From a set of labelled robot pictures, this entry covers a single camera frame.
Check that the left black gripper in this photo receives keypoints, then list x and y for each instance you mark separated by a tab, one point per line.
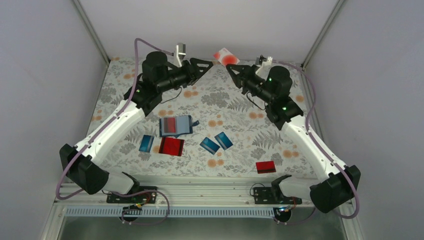
195	69

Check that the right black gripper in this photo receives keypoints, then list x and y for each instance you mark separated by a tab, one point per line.
242	77

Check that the white card red circle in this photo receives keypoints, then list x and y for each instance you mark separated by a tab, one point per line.
225	57

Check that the dark blue card holder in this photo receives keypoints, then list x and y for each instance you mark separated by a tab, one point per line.
184	126

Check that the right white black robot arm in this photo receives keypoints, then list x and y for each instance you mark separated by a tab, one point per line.
336	182

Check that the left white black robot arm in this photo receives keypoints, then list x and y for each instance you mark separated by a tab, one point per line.
81	162

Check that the blue card centre right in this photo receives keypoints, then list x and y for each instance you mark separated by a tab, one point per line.
223	140

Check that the blue card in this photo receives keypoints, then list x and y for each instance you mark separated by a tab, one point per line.
209	145
146	143
223	140

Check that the red card overlapping stack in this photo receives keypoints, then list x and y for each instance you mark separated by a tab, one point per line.
176	146

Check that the red card upper stack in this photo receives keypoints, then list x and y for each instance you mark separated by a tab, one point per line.
164	146

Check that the blue card far left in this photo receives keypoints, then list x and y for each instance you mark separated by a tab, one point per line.
146	143

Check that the floral patterned table mat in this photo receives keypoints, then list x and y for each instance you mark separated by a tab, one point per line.
219	106

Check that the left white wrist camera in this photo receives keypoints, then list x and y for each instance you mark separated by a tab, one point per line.
179	54

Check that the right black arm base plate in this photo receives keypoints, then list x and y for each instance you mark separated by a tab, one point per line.
264	196

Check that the aluminium front rail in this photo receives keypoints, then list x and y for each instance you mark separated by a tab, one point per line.
185	194

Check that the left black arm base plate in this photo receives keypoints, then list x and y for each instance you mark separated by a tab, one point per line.
146	198

